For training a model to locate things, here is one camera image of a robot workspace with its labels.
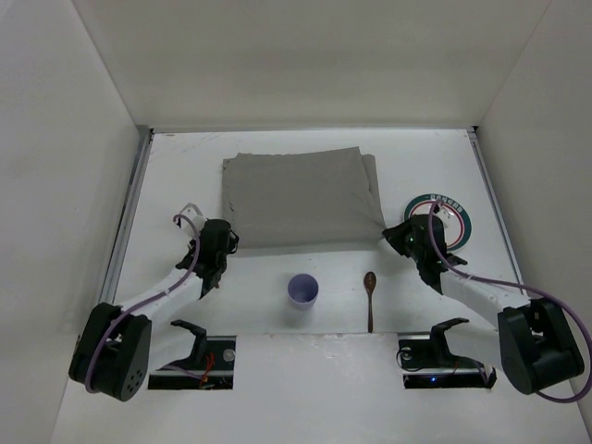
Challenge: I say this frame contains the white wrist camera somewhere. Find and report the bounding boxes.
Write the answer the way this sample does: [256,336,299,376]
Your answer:
[431,206,456,223]
[173,203,206,236]

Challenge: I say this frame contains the brown wooden spoon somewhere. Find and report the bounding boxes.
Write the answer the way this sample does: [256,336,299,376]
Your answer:
[364,271,376,333]

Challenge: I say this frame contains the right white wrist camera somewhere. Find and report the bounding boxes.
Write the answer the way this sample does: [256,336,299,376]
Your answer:
[431,206,456,223]

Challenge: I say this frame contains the grey cloth placemat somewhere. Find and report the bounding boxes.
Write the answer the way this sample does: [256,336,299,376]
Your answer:
[222,147,386,249]

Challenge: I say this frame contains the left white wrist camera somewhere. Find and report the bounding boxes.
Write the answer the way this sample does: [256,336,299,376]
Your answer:
[173,203,206,236]

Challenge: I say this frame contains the lilac plastic cup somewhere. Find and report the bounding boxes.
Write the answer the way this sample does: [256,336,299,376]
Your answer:
[288,274,319,311]

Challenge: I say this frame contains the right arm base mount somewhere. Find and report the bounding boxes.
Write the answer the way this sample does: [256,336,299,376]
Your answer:
[396,317,497,389]

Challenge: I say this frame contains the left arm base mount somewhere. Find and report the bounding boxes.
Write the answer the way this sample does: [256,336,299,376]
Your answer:
[147,320,237,391]

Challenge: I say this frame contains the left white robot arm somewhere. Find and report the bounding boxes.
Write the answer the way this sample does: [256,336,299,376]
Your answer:
[68,215,239,401]

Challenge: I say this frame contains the white plate green rim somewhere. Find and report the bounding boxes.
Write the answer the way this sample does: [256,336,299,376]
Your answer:
[403,193,473,252]

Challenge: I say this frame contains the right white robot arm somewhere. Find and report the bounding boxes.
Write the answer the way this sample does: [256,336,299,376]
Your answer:
[382,214,586,395]

